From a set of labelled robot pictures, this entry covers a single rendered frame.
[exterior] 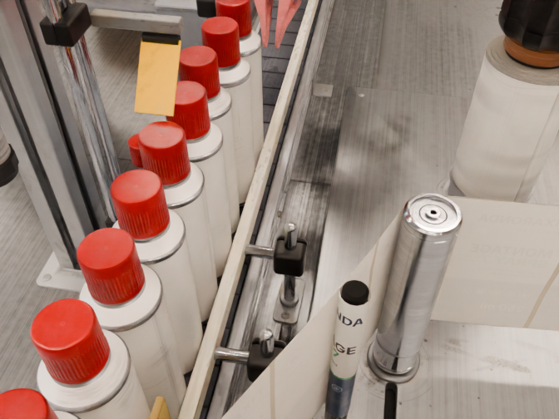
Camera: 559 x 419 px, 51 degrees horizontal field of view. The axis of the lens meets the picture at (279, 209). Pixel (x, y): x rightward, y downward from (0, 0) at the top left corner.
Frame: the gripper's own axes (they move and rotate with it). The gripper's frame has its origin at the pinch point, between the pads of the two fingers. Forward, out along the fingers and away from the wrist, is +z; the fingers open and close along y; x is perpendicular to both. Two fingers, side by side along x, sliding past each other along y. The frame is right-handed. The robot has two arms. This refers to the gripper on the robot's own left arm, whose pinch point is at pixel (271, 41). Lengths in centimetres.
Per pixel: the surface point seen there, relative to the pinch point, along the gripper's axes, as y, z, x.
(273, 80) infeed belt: 0.4, 4.9, 2.7
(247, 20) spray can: 1.7, 2.1, -23.3
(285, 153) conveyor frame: 4.8, 14.5, -8.6
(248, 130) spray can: 2.6, 12.3, -22.0
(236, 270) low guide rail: 4.1, 25.2, -27.5
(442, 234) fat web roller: 19.7, 17.5, -41.9
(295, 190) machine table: 6.3, 19.0, -6.6
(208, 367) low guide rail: 4.1, 31.6, -35.1
